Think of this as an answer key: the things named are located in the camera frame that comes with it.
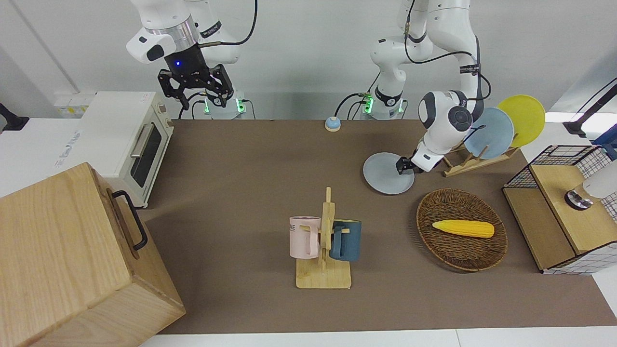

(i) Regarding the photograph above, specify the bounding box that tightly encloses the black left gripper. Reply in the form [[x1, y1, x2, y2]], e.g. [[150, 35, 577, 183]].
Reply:
[[396, 155, 423, 174]]

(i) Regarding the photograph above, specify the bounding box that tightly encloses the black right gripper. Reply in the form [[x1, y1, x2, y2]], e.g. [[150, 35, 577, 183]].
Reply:
[[158, 43, 236, 111]]

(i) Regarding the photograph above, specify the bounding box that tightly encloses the gray plate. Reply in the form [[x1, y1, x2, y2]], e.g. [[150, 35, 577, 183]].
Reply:
[[363, 152, 415, 195]]

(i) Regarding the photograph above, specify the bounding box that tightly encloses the wooden plate rack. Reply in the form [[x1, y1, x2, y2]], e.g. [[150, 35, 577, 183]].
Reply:
[[441, 130, 521, 177]]

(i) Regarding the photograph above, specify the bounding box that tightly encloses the light blue plate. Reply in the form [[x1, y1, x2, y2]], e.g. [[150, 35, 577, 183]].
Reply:
[[464, 107, 515, 160]]

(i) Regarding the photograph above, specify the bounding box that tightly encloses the yellow plate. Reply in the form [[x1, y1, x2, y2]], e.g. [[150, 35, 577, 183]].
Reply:
[[497, 95, 546, 148]]

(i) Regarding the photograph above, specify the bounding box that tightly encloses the yellow corn cob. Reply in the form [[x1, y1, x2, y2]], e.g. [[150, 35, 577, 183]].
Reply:
[[432, 220, 495, 239]]

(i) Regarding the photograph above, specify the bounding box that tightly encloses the white toaster oven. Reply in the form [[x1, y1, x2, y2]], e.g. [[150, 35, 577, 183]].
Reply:
[[67, 91, 175, 209]]

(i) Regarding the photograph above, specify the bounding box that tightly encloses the dark blue mug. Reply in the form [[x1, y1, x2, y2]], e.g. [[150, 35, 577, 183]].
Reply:
[[330, 219, 362, 262]]

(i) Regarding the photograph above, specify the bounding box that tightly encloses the brown wicker basket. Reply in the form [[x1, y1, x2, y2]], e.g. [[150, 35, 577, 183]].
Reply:
[[416, 188, 508, 272]]

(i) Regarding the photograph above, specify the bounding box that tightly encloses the pink mug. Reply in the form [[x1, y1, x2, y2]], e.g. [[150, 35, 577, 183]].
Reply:
[[289, 216, 322, 259]]

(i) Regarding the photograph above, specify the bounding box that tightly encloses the wooden mug stand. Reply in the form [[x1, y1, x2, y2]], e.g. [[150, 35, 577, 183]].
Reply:
[[295, 187, 352, 290]]

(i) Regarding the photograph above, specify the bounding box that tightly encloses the white printed box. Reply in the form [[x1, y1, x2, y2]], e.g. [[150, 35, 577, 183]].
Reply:
[[0, 118, 97, 198]]

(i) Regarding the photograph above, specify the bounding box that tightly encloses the white object with metal base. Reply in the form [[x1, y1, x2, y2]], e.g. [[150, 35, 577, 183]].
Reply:
[[565, 159, 617, 211]]

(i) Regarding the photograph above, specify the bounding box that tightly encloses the brown table mat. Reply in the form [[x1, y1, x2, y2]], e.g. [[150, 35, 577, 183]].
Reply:
[[137, 119, 617, 335]]

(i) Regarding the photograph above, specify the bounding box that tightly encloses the blue object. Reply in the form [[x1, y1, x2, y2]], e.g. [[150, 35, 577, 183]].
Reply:
[[592, 130, 617, 160]]

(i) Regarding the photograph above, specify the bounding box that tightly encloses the large wooden box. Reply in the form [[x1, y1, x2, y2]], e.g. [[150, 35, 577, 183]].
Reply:
[[0, 162, 186, 347]]

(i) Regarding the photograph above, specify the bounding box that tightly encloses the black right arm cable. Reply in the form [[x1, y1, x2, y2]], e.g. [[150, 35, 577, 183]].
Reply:
[[199, 0, 258, 49]]

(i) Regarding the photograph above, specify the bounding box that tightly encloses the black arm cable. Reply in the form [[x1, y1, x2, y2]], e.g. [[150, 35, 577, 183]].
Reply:
[[404, 0, 492, 102], [199, 0, 258, 49]]

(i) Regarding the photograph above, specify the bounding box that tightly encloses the white wall socket strip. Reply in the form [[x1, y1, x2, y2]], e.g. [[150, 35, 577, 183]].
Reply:
[[54, 94, 94, 116]]

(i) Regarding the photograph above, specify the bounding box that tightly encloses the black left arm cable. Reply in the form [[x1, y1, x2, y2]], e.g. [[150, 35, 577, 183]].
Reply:
[[404, 0, 492, 102]]

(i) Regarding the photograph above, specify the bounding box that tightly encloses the black box handle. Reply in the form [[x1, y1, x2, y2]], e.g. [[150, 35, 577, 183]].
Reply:
[[112, 190, 148, 252]]

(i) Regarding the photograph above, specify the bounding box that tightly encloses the wire grid wooden shelf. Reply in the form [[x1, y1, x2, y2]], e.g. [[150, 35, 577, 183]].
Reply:
[[502, 145, 617, 275]]

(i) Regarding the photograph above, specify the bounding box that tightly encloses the black camera stand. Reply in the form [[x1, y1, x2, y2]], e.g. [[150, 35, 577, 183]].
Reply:
[[563, 77, 617, 138]]

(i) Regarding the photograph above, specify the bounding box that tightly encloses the black clamp mount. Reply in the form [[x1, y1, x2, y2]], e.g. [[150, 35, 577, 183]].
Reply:
[[0, 103, 29, 132]]

